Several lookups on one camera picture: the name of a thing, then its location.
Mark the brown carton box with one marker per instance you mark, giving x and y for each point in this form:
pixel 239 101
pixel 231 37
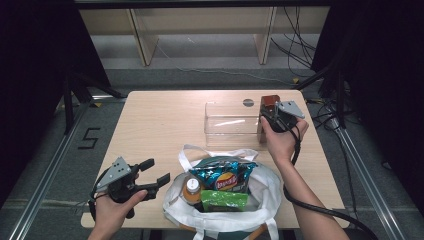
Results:
pixel 270 100

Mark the person's right hand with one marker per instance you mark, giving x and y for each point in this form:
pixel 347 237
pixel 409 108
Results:
pixel 283 143

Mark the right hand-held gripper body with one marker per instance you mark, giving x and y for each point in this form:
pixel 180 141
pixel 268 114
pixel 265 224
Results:
pixel 290 110

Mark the blue chip bag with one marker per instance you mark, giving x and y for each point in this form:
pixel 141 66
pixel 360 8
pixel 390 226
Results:
pixel 220 176

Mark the orange drink bottle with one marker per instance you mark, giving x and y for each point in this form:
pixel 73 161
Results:
pixel 192 193

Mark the grey round table grommet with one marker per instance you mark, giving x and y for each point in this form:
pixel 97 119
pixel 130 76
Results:
pixel 248 102

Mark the aluminium floor rail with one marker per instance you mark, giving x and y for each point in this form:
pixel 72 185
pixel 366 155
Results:
pixel 376 196
pixel 43 186

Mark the clear plastic bin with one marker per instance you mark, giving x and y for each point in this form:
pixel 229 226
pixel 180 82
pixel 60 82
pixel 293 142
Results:
pixel 230 123

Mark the black curtain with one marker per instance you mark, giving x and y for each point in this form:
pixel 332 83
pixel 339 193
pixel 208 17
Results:
pixel 383 83
pixel 33 83

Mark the white tote bag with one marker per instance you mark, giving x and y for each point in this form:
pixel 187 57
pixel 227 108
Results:
pixel 220 220

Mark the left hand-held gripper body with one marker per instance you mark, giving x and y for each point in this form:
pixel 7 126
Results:
pixel 115 171

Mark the wooden shelf unit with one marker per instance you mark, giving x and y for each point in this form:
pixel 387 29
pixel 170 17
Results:
pixel 200 20

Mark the black metal stand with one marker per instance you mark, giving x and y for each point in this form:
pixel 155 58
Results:
pixel 68 103
pixel 339 96

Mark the green snack packet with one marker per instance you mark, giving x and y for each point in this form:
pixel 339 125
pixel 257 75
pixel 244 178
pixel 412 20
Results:
pixel 223 200

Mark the person's left hand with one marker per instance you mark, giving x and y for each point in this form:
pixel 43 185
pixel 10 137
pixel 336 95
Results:
pixel 110 213

